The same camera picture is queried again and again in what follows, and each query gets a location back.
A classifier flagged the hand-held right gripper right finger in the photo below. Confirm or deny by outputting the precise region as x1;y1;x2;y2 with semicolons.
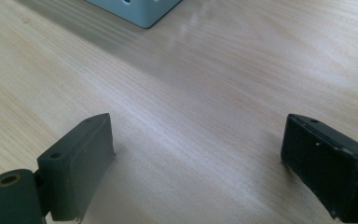
280;113;358;224

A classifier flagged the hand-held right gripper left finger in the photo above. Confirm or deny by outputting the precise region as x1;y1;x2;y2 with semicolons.
36;112;117;223

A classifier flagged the light blue plastic basket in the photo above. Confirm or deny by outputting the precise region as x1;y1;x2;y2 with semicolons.
85;0;183;30

